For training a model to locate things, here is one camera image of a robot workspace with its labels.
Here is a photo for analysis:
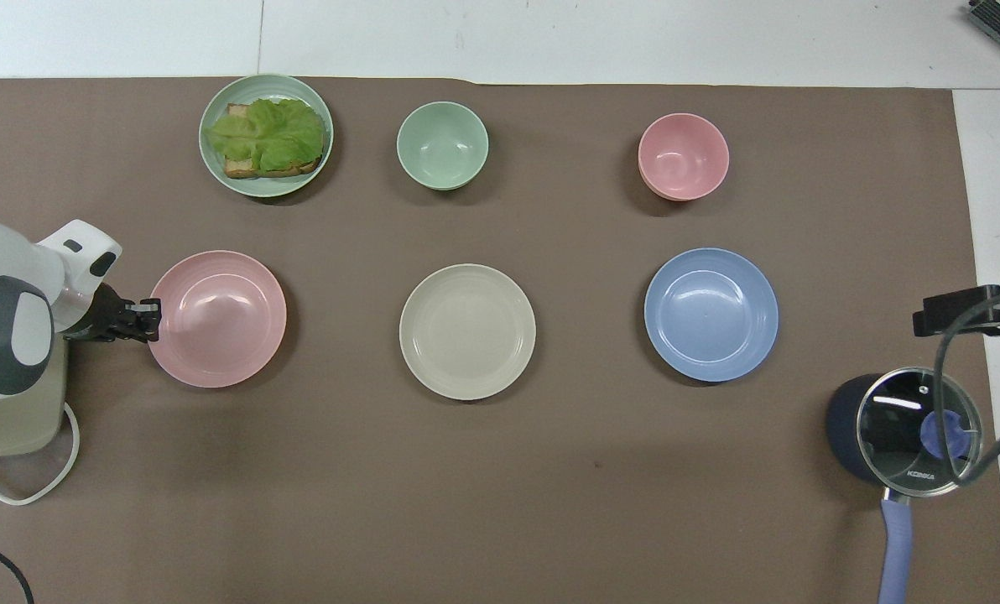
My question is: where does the green bowl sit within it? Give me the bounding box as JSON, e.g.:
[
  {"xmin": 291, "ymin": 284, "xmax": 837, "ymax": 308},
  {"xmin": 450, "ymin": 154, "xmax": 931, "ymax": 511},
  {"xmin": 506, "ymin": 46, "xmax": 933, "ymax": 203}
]
[{"xmin": 396, "ymin": 101, "xmax": 490, "ymax": 191}]

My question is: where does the pink bowl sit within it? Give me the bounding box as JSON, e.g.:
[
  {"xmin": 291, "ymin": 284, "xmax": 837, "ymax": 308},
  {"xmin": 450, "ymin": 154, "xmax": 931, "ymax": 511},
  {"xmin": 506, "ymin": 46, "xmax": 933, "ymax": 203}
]
[{"xmin": 638, "ymin": 112, "xmax": 730, "ymax": 202}]

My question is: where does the blue plate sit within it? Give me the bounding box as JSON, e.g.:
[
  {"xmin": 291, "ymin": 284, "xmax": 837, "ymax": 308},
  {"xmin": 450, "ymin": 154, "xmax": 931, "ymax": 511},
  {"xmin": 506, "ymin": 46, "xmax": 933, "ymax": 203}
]
[{"xmin": 643, "ymin": 247, "xmax": 779, "ymax": 383}]

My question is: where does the pink plate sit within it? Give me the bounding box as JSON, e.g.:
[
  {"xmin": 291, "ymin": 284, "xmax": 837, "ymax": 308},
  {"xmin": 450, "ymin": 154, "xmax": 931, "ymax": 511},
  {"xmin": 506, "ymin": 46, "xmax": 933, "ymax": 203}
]
[{"xmin": 148, "ymin": 250, "xmax": 288, "ymax": 389}]

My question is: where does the beige plate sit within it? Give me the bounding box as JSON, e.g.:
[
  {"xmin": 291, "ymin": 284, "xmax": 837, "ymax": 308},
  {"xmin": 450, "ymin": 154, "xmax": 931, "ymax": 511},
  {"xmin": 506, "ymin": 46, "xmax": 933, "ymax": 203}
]
[{"xmin": 398, "ymin": 263, "xmax": 537, "ymax": 401}]

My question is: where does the beige appliance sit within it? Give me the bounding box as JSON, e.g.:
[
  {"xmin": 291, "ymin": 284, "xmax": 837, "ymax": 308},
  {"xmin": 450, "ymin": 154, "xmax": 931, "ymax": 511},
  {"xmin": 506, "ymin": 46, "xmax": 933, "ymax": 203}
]
[{"xmin": 0, "ymin": 334, "xmax": 70, "ymax": 461}]

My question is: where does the glass pot lid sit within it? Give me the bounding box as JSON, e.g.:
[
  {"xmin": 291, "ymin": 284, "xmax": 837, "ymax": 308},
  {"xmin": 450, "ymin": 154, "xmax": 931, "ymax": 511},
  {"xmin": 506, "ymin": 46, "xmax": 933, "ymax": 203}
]
[{"xmin": 856, "ymin": 367, "xmax": 984, "ymax": 498}]

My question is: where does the white cable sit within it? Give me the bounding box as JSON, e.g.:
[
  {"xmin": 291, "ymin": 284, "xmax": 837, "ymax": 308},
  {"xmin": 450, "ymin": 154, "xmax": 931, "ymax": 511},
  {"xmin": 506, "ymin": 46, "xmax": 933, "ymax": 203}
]
[{"xmin": 0, "ymin": 402, "xmax": 81, "ymax": 507}]

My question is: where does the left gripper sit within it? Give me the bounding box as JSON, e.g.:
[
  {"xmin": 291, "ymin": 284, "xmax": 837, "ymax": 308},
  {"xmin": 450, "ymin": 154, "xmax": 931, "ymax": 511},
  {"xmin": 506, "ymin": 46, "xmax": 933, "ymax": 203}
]
[{"xmin": 65, "ymin": 284, "xmax": 138, "ymax": 344}]

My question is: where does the toast slice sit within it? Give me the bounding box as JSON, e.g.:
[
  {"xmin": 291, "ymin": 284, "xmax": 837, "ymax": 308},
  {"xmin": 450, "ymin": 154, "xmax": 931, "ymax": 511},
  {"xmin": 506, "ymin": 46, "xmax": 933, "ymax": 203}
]
[{"xmin": 223, "ymin": 103, "xmax": 327, "ymax": 180}]

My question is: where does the green lettuce leaf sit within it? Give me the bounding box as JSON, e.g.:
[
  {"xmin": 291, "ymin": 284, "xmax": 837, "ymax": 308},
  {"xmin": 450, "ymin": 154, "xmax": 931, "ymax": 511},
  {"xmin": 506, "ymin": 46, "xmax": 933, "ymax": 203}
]
[{"xmin": 206, "ymin": 97, "xmax": 327, "ymax": 173}]

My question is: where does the green plate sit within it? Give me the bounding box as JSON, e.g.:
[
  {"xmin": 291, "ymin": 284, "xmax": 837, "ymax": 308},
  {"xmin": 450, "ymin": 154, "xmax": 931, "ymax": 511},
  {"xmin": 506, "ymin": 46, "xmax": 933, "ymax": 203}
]
[{"xmin": 198, "ymin": 74, "xmax": 335, "ymax": 199}]

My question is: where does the dark blue pot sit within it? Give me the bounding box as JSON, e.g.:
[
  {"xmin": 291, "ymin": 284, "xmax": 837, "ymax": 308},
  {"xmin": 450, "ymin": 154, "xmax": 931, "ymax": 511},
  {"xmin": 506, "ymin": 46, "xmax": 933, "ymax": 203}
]
[{"xmin": 826, "ymin": 370, "xmax": 984, "ymax": 604}]

